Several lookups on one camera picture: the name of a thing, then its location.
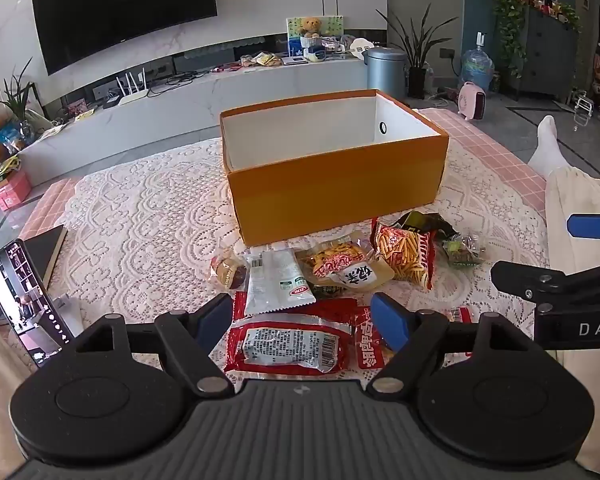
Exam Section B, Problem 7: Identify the black curved television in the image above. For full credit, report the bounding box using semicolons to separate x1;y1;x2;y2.
30;0;218;77

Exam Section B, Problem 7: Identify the large red packet white label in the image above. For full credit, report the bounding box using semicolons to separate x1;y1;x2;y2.
224;314;356;376

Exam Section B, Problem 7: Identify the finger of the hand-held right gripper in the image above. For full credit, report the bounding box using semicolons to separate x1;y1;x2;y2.
490;259;600;307
567;212;600;240

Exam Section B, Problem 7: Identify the person's left leg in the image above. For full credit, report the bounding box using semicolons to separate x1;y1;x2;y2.
0;320;36;480

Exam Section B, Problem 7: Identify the small white step stool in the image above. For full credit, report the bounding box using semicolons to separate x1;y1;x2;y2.
572;92;596;121

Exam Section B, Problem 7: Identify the pink cardboard box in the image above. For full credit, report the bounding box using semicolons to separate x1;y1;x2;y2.
0;170;33;211

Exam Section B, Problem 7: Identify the smartphone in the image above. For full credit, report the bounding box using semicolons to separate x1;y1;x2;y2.
0;239;76;368

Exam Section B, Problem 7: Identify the small green candy packet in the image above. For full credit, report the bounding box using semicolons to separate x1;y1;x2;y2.
442;234;488;268

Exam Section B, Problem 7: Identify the long-leaf plant in black pot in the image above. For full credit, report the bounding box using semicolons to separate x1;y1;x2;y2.
375;5;458;100

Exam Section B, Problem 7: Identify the clear bag of golden nuts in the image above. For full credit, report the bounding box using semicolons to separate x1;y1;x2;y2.
295;232;396;293

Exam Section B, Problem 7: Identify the blue water jug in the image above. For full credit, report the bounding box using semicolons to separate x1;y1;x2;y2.
460;32;495;93

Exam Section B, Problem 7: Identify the grey cabinet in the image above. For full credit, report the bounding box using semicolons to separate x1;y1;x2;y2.
520;5;581;101

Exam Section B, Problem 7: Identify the green plant in glass vase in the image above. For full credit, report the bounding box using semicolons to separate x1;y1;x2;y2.
0;57;46;141

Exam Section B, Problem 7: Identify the plain red snack packet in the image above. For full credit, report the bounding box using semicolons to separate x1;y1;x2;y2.
232;290;360;328

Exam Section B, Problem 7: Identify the chocolate cake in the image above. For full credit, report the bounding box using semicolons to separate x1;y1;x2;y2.
210;255;251;291

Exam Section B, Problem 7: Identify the white marble television console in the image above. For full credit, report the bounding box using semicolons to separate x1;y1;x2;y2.
17;55;376;186

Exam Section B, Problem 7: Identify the white router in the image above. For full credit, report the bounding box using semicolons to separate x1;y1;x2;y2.
115;72;153;106

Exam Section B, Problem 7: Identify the grey metal trash can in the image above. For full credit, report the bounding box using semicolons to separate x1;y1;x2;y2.
365;46;408;103

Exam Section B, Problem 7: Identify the white snack packet green label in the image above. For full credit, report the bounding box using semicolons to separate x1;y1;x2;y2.
244;249;317;317

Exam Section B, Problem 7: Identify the pile of snacks on console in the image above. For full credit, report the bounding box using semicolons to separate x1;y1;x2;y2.
240;52;283;68

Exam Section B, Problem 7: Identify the black notebook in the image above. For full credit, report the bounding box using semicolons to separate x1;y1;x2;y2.
22;224;68;286

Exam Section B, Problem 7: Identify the red packet with white characters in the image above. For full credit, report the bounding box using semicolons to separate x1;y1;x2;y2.
352;305;396;371

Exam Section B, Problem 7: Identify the person's leg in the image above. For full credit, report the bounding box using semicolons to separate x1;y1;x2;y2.
0;320;36;480
527;115;600;480

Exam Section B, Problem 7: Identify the orange cardboard box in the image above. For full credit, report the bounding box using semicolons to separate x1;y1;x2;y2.
219;89;451;248

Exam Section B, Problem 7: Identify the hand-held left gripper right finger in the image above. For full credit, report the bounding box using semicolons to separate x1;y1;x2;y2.
367;292;533;397

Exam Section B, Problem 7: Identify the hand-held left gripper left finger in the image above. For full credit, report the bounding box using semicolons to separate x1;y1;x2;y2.
77;292;236;398

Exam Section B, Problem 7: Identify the dark green snack packet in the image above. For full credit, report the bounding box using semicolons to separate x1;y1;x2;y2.
395;211;461;241

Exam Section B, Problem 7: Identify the pink fan heater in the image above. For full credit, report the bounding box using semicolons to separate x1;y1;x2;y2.
457;81;487;122

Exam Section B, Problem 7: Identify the person's right leg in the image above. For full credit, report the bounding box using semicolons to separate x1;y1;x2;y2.
527;115;600;480

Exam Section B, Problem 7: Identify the red bag of snack sticks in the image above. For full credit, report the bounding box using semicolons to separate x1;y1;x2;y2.
370;217;438;290

